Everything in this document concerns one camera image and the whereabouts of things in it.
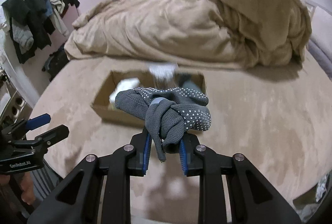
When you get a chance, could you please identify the grey trouser leg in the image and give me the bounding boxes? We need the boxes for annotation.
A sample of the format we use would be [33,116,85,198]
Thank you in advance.
[30,160,63,208]

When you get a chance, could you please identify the black bag on floor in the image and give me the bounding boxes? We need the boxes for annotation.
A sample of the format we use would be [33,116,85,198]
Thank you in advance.
[42,43,69,81]

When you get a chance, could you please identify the grey knitted sock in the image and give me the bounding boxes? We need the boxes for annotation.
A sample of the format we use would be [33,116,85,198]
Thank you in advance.
[178,73,202,93]

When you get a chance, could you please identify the person's left hand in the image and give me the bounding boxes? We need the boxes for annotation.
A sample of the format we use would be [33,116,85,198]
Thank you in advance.
[0,173,37,206]

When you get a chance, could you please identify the white cloth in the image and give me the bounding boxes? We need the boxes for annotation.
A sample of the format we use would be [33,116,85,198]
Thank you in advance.
[109,77,141,109]

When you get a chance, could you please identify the brown cardboard box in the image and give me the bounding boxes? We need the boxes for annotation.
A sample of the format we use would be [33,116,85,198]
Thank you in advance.
[92,70,212,131]

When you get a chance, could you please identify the clothes pile on rack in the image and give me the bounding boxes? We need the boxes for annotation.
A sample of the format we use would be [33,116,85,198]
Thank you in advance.
[1,0,80,64]

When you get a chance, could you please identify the grey dotted gloves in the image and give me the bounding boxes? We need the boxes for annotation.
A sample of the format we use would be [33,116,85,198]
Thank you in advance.
[115,87,212,162]

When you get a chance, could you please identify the white fluffy sock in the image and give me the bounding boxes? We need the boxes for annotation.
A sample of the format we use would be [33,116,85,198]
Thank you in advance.
[149,62,178,81]

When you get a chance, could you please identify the beige fleece blanket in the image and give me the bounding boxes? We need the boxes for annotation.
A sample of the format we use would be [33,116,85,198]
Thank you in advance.
[64,0,312,69]

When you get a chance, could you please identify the beige bed mattress cover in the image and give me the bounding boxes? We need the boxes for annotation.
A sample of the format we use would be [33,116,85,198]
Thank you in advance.
[28,53,331,223]

